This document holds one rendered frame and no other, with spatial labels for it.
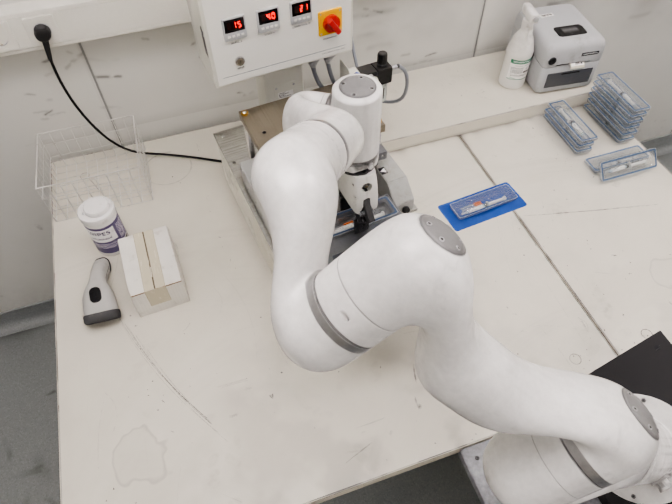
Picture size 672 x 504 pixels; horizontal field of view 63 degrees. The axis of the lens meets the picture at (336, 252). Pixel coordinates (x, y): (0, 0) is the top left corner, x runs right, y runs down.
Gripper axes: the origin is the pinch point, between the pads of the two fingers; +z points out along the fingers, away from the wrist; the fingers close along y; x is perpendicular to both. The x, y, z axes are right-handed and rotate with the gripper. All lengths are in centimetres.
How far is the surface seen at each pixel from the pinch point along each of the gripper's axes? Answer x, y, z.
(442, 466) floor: -18, -32, 101
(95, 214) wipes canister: 51, 36, 12
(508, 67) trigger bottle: -76, 45, 15
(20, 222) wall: 80, 83, 49
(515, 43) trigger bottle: -76, 46, 7
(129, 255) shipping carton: 47, 25, 18
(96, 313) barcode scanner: 58, 15, 21
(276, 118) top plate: 6.8, 24.7, -9.6
